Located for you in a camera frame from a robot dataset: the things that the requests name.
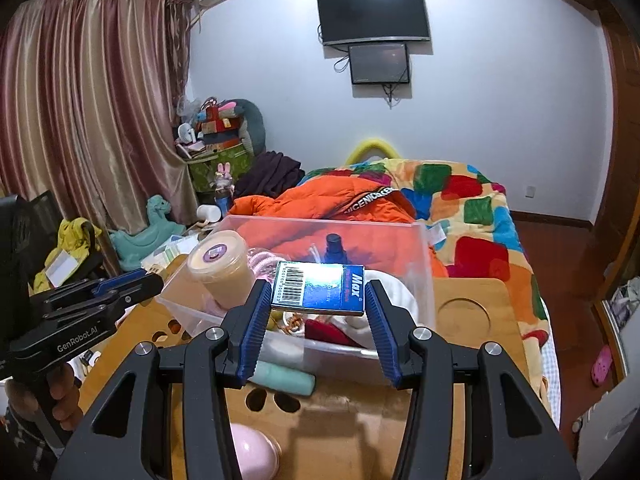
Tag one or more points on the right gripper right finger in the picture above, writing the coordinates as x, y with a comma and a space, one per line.
508, 434

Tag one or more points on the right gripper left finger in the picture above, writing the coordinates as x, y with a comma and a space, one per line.
126, 434

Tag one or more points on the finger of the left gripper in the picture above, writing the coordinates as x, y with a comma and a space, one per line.
141, 290
118, 281

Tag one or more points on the beige tub with lid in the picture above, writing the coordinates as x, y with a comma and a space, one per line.
220, 264

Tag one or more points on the red drawstring pouch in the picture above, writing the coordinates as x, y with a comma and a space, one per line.
327, 332

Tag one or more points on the green spray bottle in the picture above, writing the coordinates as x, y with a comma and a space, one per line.
335, 252

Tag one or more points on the blue staple box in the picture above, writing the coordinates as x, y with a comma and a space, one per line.
319, 288

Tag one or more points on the left hand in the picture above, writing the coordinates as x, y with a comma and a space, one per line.
63, 389

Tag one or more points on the teal dinosaur rocking toy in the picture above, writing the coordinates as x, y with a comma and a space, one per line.
132, 249

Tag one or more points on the stack of papers and books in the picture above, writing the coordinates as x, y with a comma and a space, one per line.
176, 245

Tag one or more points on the yellow cloth on chair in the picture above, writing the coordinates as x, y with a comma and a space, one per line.
75, 240

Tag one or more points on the black chair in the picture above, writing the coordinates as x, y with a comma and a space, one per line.
46, 216

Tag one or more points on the white mug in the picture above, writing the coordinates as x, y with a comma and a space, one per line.
208, 213

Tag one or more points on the pink croc shoe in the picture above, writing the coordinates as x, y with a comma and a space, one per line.
601, 366

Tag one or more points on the pink round lidded container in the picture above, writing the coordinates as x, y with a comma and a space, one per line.
257, 454

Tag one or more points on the pink bunny water bottle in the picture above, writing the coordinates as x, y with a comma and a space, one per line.
224, 188

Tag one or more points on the green storage box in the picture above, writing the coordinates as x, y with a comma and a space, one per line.
203, 170

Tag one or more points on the mint green tube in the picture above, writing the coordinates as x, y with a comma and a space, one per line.
283, 379

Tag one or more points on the dark purple garment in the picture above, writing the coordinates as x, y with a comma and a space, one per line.
271, 174

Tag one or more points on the pile of plush toys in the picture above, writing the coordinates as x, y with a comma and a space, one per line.
213, 126

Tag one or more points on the clear plastic storage bin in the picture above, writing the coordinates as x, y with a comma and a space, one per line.
396, 254

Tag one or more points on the striped pink curtain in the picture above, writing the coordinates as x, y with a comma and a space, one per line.
90, 91

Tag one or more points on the colourful patchwork blanket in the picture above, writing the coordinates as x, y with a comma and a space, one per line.
475, 237

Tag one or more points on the wooden door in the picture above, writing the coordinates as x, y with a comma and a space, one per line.
617, 225

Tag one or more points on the orange puffer jacket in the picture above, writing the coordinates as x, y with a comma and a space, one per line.
332, 198

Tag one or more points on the yellow foam hoop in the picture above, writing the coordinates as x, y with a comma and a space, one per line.
373, 148

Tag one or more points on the small wall monitor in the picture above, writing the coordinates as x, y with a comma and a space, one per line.
379, 63

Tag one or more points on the large wall television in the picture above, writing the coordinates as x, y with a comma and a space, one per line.
352, 21

